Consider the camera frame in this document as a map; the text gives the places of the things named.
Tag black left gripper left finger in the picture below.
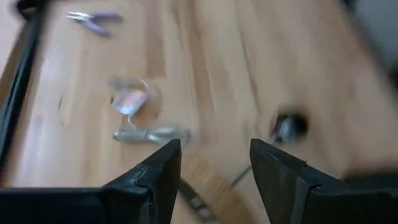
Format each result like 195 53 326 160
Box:
0 139 182 224

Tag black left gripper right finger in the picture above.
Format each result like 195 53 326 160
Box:
250 139 398 224

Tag wooden base lamp black socket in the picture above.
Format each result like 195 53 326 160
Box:
178 107 310 224

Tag clear lamp cable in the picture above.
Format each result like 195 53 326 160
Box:
108 76 192 146

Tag black aluminium table frame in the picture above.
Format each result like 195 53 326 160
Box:
0 0 50 169

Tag purple handled pliers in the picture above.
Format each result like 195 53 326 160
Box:
65 11 124 38

